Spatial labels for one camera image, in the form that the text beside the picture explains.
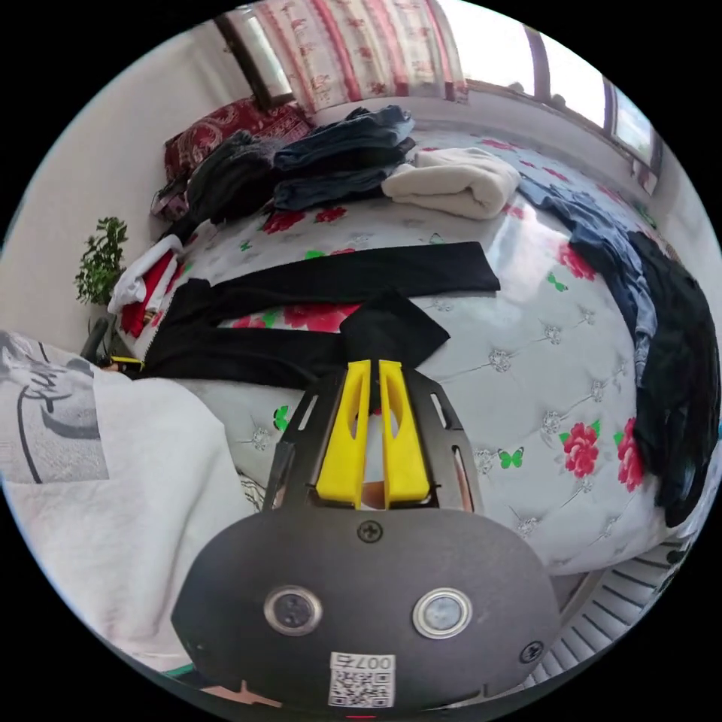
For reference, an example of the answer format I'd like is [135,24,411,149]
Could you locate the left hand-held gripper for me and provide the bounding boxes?
[80,317,145,371]

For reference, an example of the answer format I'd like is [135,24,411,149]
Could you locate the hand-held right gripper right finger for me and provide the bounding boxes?
[378,359,429,508]

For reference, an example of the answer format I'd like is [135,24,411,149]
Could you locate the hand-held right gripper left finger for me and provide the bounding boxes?
[315,359,373,506]

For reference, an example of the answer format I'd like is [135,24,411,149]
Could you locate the black pants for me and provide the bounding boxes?
[134,241,502,391]

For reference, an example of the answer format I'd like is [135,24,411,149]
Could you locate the pile of white and red clothes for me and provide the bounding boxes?
[106,232,190,341]

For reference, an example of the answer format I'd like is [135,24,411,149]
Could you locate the green potted plant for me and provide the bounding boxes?
[74,216,130,309]

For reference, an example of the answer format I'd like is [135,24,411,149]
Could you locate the person's body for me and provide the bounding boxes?
[0,329,267,673]

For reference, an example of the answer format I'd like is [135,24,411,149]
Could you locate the bed with floral sheet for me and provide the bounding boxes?
[110,126,687,578]

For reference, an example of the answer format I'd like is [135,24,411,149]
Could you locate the red patterned pillow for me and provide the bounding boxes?
[162,96,315,184]

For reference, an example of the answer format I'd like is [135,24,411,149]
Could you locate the folded cream sweater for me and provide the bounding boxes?
[381,147,523,222]

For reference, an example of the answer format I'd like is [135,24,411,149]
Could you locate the pile of dark clothes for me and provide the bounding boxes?
[150,104,420,239]

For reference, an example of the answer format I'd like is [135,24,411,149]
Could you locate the heap of blue and black clothes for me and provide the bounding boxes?
[517,179,722,529]

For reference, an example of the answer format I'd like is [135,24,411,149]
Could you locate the red and white floral curtain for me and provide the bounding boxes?
[252,0,470,116]

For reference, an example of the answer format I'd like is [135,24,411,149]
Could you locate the window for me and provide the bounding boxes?
[217,0,664,176]

